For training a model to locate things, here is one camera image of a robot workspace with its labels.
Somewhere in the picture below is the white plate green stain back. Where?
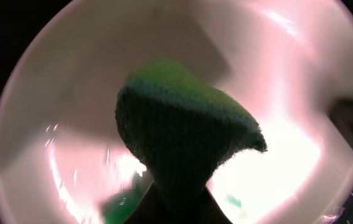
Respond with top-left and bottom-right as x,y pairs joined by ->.
0,0 -> 353,223

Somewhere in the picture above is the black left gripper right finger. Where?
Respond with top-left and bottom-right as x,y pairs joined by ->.
194,187 -> 232,224

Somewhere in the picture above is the green scouring sponge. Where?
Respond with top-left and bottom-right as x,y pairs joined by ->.
115,59 -> 267,211

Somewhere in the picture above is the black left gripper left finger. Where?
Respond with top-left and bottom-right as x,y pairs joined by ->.
123,182 -> 166,224

